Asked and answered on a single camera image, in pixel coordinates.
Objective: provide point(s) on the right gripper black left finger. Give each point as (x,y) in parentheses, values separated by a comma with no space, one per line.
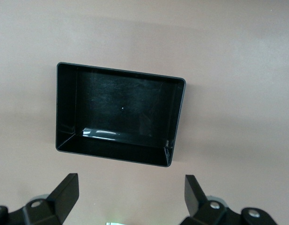
(62,199)

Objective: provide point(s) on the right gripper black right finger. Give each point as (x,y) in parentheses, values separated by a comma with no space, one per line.
(198,201)

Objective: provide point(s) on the black rectangular plastic box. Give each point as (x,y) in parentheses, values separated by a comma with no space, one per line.
(123,107)

